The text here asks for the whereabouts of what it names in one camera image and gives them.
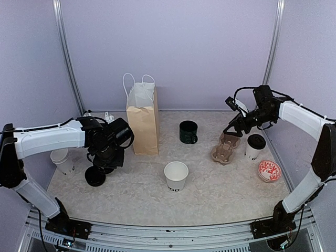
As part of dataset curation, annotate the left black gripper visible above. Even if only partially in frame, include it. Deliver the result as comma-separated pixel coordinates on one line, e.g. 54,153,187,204
92,143,124,169

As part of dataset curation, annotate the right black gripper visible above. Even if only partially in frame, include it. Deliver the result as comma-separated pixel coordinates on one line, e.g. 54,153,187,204
224,107,276,137

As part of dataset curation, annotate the white paper cup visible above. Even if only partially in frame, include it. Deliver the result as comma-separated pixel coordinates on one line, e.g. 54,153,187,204
244,144,266,161
164,161,189,192

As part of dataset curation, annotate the black cup lid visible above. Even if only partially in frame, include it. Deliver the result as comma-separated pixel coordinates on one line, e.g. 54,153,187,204
247,134,266,150

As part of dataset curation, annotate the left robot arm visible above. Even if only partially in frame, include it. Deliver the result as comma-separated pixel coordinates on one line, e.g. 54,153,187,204
1,116,134,234

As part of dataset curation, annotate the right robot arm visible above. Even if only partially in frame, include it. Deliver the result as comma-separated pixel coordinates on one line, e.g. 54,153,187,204
224,85,335,233

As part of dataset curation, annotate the stack of black lids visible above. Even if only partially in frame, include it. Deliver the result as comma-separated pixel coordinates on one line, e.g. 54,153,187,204
85,166,106,187

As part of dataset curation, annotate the cardboard cup carrier tray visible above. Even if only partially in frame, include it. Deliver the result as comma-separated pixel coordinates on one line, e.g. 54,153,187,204
210,133,240,165

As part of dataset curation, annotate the bundle of white wrapped straws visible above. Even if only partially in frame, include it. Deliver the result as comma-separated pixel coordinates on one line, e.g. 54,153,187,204
104,111,114,123

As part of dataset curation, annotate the stack of white paper cups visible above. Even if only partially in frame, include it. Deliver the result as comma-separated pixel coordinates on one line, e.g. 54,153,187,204
50,149,75,176

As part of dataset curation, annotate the dark green mug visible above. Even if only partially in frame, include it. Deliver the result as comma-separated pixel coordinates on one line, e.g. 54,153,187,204
179,120,198,144

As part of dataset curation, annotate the red patterned small plate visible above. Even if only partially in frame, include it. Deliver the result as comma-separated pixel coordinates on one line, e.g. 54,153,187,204
258,160,282,183

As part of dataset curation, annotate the brown paper bag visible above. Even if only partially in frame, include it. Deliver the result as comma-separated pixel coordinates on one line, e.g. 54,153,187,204
122,73,160,155

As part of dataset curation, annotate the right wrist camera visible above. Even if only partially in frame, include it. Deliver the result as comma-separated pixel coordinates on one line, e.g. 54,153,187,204
225,97,249,117

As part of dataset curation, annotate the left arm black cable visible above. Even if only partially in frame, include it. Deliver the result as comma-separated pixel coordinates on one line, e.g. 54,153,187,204
0,118,79,134

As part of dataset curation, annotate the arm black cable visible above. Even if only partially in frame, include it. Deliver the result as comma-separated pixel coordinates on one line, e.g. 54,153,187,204
233,87,336,122
0,118,79,134

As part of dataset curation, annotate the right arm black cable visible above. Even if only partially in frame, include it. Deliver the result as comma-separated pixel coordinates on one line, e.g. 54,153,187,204
233,87,336,122

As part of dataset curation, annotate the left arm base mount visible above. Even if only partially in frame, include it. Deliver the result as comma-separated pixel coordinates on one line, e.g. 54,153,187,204
45,218,92,240

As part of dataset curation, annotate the front aluminium frame rail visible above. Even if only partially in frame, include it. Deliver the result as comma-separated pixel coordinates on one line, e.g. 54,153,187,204
16,210,323,251

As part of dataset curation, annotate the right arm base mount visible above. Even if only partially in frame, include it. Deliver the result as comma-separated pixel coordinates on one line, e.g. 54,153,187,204
250,218,297,239

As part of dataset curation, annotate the right aluminium corner post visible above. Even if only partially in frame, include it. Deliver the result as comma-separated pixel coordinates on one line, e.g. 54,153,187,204
262,0,285,85

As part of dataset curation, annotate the aluminium corner post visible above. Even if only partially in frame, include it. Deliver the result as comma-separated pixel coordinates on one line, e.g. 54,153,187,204
262,0,285,85
52,0,85,115

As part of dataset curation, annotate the left aluminium corner post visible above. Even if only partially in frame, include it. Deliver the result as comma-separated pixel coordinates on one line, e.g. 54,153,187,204
52,0,85,115

